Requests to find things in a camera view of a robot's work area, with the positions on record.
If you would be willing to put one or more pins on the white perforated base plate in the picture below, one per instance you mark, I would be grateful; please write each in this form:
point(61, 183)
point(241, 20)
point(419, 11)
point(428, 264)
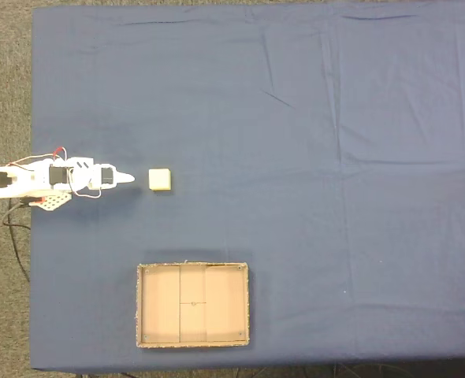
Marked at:
point(55, 201)

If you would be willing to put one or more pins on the shallow cardboard box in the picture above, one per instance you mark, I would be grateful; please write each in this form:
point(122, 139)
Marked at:
point(193, 305)

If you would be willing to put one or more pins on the yellow cube block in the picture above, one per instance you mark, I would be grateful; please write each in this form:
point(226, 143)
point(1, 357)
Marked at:
point(160, 179)

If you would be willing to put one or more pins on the blue table cloth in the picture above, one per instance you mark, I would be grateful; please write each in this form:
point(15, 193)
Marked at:
point(295, 157)

